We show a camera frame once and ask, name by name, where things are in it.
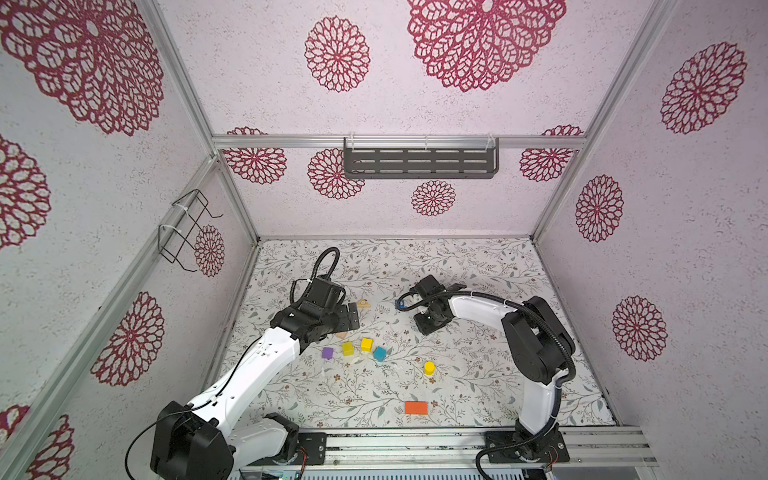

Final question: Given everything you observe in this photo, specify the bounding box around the orange rectangular wood block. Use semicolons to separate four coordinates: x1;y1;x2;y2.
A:
404;401;429;415

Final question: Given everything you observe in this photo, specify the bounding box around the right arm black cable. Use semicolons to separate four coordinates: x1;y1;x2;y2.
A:
395;287;578;480

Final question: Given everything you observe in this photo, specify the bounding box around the dark grey wall shelf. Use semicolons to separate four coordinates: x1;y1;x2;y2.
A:
342;138;499;180

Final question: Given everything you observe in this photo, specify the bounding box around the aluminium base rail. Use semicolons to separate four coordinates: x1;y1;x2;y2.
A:
239;427;658;472

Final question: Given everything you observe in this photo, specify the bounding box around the yellow-green wood cube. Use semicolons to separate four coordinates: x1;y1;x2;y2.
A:
342;342;355;357

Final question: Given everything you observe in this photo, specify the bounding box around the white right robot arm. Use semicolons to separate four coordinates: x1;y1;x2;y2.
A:
395;275;576;442

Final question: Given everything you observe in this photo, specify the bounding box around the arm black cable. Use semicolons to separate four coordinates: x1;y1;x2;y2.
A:
395;287;578;480
289;246;341;307

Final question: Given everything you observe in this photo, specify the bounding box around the yellow wood cube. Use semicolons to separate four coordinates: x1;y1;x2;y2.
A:
360;338;374;353

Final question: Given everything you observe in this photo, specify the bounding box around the black wire wall basket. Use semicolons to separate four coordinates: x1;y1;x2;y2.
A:
156;189;226;277

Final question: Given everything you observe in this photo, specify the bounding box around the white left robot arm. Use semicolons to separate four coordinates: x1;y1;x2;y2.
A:
149;275;359;479

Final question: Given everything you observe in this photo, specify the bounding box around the teal wood cube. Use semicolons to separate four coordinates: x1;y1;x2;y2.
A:
373;347;387;362

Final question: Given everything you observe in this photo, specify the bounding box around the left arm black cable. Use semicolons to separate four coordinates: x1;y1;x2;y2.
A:
289;246;341;307

